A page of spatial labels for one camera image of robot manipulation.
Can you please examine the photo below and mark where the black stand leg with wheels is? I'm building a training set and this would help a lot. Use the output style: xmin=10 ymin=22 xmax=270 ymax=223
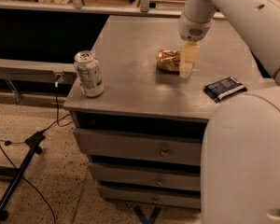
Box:
xmin=0 ymin=132 xmax=45 ymax=221

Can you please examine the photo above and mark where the dark blue snack packet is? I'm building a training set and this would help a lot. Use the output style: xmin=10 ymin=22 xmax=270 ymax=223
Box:
xmin=204 ymin=77 xmax=247 ymax=103

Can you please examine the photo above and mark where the orange soda can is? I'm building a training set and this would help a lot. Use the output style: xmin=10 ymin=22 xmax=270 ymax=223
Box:
xmin=157 ymin=49 xmax=180 ymax=73

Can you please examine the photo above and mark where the black cable on floor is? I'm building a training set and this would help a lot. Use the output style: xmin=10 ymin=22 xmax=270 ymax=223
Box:
xmin=0 ymin=81 xmax=75 ymax=224

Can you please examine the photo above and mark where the white green soda can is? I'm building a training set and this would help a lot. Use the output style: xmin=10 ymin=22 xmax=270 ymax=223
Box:
xmin=74 ymin=50 xmax=104 ymax=98

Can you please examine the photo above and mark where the grey drawer cabinet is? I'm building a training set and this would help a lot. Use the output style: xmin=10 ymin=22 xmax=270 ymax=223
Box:
xmin=64 ymin=16 xmax=274 ymax=208

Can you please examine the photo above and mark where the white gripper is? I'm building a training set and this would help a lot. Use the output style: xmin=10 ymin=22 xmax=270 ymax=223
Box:
xmin=178 ymin=12 xmax=214 ymax=78

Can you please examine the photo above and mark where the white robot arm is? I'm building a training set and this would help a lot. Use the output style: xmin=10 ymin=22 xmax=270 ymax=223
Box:
xmin=179 ymin=0 xmax=280 ymax=224

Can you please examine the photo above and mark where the grey side bench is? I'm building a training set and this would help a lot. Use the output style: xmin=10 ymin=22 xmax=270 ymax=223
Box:
xmin=0 ymin=59 xmax=77 ymax=84

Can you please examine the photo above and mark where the grey metal shelf rail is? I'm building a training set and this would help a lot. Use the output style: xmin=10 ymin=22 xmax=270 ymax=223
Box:
xmin=0 ymin=0 xmax=227 ymax=21

